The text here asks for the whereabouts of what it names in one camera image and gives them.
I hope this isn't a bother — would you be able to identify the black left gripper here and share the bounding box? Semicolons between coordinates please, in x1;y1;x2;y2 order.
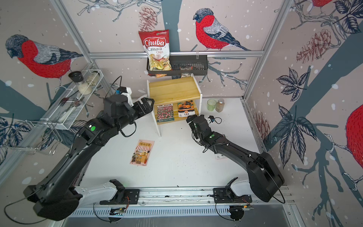
116;96;155;131

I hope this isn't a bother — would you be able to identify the pink flower field seed bag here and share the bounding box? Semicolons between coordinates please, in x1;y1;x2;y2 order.
156;104;175;123

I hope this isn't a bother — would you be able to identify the orange marigold seed bag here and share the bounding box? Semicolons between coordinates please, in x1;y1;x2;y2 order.
177;100;195;117

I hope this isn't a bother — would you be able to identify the purple flower seed bag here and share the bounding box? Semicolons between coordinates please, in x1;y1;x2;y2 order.
215;154;227;160

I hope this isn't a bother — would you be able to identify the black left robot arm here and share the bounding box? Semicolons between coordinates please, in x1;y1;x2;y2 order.
23;94;155;221

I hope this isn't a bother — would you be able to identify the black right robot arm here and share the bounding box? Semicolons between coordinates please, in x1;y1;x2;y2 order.
186;115;285;202

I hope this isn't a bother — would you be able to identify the white wooden two-tier shelf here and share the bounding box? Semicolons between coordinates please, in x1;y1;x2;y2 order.
147;76;203;136

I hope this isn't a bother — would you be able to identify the red Chuba cassava chips bag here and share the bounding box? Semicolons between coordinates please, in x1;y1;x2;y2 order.
139;30;172;71

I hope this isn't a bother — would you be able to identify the green glass cup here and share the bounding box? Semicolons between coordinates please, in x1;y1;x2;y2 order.
207;99;217;111

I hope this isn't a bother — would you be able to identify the brown spice jar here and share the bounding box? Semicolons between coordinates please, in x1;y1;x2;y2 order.
215;99;225;113

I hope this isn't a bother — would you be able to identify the black hanging basket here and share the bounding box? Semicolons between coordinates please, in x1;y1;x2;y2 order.
147;55;208;76

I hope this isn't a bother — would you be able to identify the black lid spice jar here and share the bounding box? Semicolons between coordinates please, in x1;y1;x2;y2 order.
68;71;92;96

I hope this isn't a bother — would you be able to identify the metal spoon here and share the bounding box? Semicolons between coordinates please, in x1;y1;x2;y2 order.
58;97;84;122

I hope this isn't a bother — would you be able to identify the metal fork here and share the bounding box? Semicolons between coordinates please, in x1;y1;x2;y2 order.
58;91;78;107

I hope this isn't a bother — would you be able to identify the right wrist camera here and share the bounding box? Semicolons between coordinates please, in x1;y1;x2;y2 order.
206;115;216;124

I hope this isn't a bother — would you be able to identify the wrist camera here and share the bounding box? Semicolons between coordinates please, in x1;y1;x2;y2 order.
116;87;134;107
206;115;216;124

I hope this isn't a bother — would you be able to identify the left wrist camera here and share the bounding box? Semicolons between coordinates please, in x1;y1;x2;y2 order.
116;87;134;107

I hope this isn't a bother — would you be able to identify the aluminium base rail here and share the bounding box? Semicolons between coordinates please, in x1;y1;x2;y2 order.
95;187;280;218

